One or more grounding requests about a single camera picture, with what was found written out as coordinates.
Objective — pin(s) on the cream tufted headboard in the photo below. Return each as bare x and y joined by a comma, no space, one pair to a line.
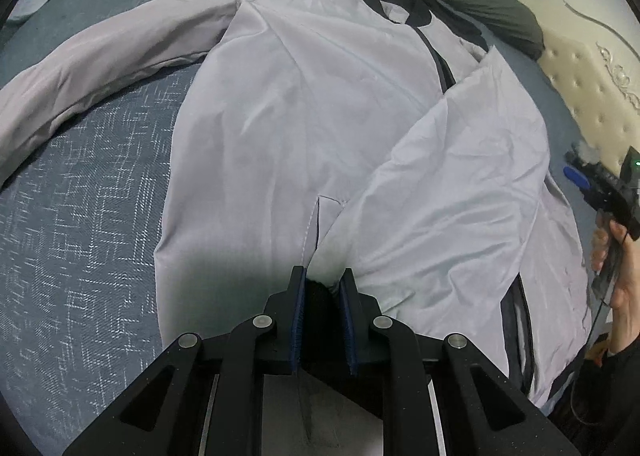
596,73

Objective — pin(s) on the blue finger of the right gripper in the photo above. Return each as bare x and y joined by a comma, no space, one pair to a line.
585,163
579,179

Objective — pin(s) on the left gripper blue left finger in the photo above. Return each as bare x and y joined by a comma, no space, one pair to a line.
204,396

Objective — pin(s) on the grey and black jacket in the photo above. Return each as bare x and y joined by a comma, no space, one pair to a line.
322,133

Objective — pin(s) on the person's right hand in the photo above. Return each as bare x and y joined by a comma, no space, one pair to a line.
625,297

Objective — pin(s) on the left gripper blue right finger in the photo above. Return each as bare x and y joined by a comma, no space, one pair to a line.
439,397

